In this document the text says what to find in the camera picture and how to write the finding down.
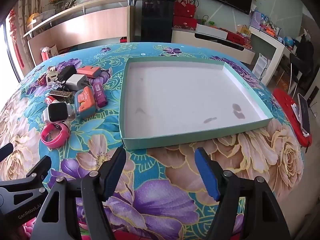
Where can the white smartwatch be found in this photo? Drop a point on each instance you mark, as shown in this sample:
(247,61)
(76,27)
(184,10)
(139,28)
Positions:
(56,111)

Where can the black charger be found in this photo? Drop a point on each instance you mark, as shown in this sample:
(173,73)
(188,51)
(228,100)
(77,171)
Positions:
(67,72)

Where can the red flat box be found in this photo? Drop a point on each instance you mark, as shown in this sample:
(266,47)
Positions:
(236,38)

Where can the cardboard box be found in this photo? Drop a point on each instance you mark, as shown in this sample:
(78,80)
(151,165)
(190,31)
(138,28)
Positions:
(245,32)

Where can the large orange blue case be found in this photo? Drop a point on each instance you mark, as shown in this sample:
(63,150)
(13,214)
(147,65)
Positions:
(85,102)

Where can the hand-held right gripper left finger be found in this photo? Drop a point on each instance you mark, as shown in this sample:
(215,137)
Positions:
(117,175)

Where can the patterned curtain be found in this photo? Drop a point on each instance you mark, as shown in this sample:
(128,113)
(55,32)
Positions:
(30,0)

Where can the red handbag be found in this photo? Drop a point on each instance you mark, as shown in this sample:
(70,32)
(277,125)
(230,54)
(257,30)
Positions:
(183,8)

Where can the wooden shelf unit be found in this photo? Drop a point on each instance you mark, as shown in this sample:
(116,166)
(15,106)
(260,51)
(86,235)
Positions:
(95,25)

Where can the white desk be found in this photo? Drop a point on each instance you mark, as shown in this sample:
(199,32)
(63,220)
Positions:
(275,52)

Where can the red gift box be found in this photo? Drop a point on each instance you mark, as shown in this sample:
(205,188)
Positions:
(183,22)

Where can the purple lighter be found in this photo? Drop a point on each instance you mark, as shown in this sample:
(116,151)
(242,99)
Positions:
(99,95)

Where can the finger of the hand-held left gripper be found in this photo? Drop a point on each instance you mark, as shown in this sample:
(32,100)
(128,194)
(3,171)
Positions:
(41,167)
(5,150)

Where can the orange box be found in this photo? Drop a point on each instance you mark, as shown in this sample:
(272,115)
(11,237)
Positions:
(281,83)

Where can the pink watch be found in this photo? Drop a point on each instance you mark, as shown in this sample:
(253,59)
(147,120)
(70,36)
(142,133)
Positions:
(65,132)

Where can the white television cabinet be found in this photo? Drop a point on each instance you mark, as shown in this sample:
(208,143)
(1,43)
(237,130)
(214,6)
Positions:
(235,51)

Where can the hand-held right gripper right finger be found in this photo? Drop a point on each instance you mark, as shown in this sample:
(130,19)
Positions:
(205,175)

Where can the red gift bag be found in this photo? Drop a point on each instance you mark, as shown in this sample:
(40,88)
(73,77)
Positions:
(45,55)

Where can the white printed carton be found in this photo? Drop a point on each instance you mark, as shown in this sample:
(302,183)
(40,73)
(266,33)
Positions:
(261,63)

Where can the black gold rectangular box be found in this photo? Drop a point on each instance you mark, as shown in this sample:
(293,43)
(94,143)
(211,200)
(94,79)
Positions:
(61,95)

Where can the black water dispenser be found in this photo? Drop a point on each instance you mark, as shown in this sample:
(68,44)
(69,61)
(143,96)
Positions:
(157,22)

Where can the small red box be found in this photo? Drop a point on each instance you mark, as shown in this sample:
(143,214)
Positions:
(123,40)

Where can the black toy truck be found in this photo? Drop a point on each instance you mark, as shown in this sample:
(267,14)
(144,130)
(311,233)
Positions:
(58,85)

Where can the small orange blue case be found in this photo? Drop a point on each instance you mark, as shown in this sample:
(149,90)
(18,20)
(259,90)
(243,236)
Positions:
(86,71)

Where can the black chair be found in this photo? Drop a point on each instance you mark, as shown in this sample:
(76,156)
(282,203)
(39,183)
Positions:
(298,67)

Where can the beige gift bag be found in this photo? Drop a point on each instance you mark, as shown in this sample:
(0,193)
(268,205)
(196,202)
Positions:
(53,51)

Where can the black jacket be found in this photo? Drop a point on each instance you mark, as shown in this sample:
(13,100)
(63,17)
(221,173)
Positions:
(306,46)

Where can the red stool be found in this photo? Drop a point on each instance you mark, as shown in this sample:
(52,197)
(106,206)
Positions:
(283,105)

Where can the green small basket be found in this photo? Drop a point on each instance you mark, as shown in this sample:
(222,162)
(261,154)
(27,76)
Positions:
(212,23)

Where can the red mini soda can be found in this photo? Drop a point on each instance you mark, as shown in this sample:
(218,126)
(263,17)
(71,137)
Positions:
(50,100)

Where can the white flat box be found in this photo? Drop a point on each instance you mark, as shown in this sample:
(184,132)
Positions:
(210,31)

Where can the smartphone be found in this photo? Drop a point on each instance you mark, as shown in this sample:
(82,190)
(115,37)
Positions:
(303,112)

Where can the red knot ornament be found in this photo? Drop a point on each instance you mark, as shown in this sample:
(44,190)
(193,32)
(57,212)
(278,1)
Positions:
(19,55)

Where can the green cardboard tray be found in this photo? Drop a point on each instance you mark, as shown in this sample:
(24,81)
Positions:
(180,97)

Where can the blue globe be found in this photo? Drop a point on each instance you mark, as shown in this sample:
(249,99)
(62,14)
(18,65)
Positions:
(290,41)

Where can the floral blanket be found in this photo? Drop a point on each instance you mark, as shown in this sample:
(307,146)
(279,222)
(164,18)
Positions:
(160,170)

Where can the white charger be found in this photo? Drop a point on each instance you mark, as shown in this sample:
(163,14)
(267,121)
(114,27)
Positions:
(75,82)

